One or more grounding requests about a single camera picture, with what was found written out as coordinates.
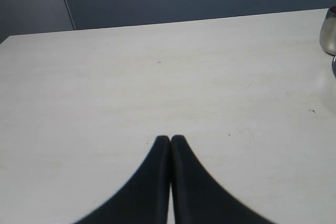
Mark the small steel cup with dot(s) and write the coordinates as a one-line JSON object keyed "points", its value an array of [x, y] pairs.
{"points": [[327, 32]]}

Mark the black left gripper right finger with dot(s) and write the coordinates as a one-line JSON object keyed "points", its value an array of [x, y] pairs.
{"points": [[198, 197]]}

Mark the stainless steel bowl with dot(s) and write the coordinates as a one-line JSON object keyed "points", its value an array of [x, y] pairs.
{"points": [[333, 66]]}

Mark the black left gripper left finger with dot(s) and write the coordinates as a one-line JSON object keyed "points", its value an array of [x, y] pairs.
{"points": [[144, 198]]}

